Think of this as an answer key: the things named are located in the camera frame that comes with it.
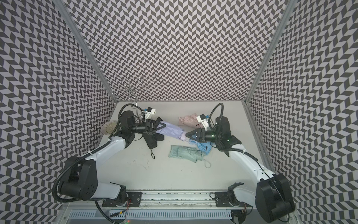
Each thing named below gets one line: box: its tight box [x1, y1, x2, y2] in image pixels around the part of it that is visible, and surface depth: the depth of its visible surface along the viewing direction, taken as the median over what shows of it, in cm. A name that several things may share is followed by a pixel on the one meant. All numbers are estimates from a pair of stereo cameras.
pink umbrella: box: [178, 112, 204, 129], surface depth 104 cm
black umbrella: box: [142, 132, 165, 160], surface depth 95 cm
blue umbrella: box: [197, 141, 213, 156], surface depth 91 cm
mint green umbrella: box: [168, 144, 204, 164], surface depth 88 cm
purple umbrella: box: [155, 120, 187, 141], surface depth 72 cm
